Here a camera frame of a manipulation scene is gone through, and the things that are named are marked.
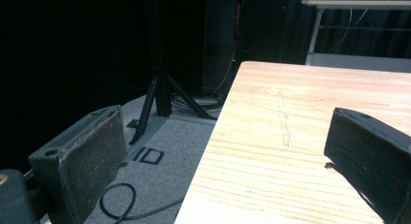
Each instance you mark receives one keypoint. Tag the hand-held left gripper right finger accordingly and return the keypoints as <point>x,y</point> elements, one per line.
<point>371,149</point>

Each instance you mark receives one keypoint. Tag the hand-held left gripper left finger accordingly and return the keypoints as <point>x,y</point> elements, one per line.
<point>87,159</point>

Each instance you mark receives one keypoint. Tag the black metal stand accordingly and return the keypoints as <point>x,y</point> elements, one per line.
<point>161,88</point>

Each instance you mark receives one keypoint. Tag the white metal table frame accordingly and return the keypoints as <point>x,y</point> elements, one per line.
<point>349,33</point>

